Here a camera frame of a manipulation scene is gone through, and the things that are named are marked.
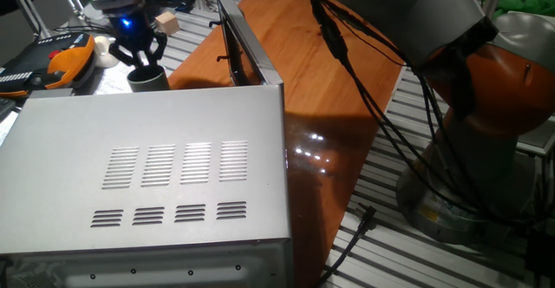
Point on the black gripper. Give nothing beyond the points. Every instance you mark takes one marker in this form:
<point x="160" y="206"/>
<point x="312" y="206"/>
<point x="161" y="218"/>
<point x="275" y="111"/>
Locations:
<point x="130" y="28"/>

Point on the grey metal plate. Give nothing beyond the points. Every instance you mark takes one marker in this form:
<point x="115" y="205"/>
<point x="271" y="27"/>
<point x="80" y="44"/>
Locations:
<point x="537" y="142"/>

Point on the printed white paper sheet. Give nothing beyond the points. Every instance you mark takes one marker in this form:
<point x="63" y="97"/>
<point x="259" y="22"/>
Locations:
<point x="110" y="82"/>

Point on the green mug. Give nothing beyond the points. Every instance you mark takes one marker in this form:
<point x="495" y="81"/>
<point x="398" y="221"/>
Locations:
<point x="147" y="80"/>

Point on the silver microwave oven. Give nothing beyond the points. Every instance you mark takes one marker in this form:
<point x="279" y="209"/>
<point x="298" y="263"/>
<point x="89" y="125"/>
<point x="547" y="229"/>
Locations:
<point x="130" y="171"/>

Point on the white figurine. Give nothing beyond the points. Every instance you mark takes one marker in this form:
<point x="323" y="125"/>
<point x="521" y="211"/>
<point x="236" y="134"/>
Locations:
<point x="104" y="56"/>

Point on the small wooden block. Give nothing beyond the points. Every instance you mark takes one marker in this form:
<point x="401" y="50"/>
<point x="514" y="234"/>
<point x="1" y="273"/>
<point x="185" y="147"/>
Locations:
<point x="167" y="23"/>

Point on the silver orange robot arm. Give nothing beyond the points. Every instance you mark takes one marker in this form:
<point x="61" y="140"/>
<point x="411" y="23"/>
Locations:
<point x="433" y="10"/>

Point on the glossy wooden board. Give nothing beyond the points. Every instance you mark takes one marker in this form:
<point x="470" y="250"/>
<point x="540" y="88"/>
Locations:
<point x="312" y="62"/>

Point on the orange black teach pendant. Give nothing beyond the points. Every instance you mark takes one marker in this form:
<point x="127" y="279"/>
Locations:
<point x="65" y="62"/>

